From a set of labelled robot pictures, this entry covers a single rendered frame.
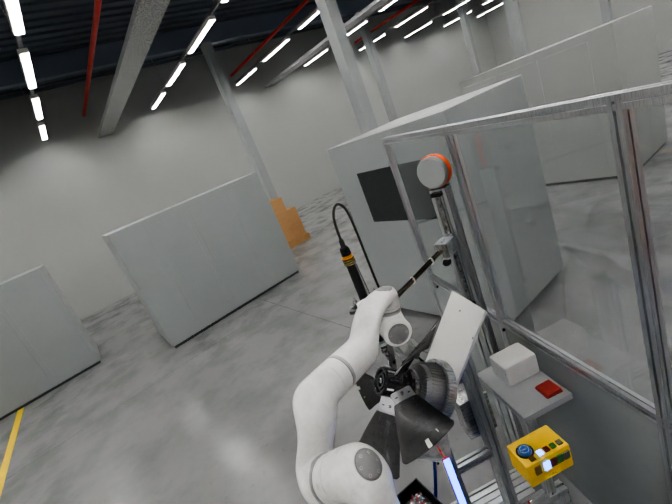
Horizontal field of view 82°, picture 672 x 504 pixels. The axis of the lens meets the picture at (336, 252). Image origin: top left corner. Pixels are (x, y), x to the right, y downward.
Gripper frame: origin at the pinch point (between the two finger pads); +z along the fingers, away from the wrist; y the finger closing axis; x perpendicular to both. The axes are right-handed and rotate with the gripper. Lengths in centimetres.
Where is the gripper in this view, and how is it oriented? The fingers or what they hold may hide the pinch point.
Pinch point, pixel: (365, 296)
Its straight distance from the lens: 138.0
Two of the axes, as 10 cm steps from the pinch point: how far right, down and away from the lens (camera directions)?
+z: -2.2, -2.2, 9.5
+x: -3.6, -8.9, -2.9
